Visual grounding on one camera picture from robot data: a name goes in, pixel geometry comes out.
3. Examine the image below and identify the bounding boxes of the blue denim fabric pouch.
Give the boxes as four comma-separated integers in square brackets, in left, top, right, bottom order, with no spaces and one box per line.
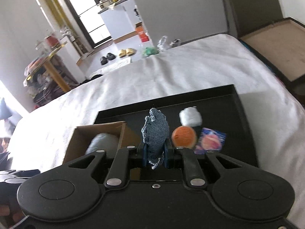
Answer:
[141,108,169,170]

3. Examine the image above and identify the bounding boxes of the light blue fluffy plush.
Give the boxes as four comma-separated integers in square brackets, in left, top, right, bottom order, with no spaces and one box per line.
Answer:
[85,133,119,157]

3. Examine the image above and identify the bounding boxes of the brown cardboard box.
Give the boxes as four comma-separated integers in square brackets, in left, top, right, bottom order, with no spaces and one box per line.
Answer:
[63,122,141,163]

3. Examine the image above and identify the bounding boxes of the black shallow tray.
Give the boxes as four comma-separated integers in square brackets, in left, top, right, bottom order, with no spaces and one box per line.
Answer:
[95,84,258,167]

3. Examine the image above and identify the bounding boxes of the green plastic bag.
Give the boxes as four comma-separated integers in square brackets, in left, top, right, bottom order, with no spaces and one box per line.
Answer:
[143,47,159,58]

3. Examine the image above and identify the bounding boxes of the white floor mat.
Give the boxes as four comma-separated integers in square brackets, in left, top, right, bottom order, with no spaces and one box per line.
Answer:
[87,57,132,79]

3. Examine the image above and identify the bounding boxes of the white fluffy blanket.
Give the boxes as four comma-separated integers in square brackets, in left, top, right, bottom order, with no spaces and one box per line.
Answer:
[8,34,304,228]

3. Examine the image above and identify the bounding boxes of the clear plastic bag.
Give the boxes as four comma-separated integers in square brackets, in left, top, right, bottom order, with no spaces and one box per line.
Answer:
[157,36,171,52]

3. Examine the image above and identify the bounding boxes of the left black slipper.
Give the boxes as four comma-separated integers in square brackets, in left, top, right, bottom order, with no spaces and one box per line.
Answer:
[100,56,108,66]

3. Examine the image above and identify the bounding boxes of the yellow-framed cluttered shelf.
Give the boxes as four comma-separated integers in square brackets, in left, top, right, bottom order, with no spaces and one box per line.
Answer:
[23,32,79,107]

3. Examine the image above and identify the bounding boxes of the orange cardboard box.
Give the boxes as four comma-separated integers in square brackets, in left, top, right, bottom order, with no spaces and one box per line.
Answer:
[135,22,149,43]

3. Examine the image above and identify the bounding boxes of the brown wooden side table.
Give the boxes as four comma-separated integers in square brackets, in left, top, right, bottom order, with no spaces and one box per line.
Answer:
[239,18,304,92]

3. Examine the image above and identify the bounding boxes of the dark framed window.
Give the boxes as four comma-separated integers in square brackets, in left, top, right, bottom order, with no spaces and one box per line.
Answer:
[64,0,112,48]

